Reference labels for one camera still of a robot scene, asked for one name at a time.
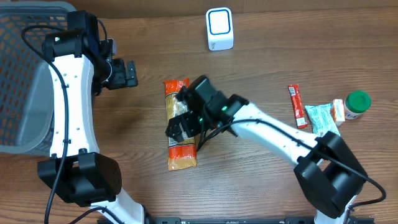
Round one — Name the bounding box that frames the orange spaghetti pasta packet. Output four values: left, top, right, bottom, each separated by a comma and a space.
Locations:
164, 78, 197, 170

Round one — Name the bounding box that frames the red sachet stick packet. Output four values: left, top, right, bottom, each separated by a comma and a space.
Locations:
288, 84, 308, 129

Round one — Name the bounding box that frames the teal wet wipes packet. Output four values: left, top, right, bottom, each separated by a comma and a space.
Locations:
305, 103, 340, 137

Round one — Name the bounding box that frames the orange Kleenex tissue pack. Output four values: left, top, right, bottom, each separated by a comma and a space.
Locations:
331, 99, 345, 126

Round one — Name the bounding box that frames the green lid jar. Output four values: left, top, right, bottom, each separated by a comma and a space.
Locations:
344, 90, 371, 119

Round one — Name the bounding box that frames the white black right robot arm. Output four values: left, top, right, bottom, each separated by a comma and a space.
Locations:
165, 75, 367, 223

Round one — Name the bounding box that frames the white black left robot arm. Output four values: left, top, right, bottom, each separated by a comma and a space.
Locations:
37, 11, 150, 223

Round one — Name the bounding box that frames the white barcode scanner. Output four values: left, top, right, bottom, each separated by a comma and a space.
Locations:
205, 7, 234, 51

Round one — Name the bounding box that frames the grey plastic mesh basket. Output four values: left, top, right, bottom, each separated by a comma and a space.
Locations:
1, 1, 75, 156

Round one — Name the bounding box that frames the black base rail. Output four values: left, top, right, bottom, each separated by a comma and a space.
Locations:
98, 216, 376, 224

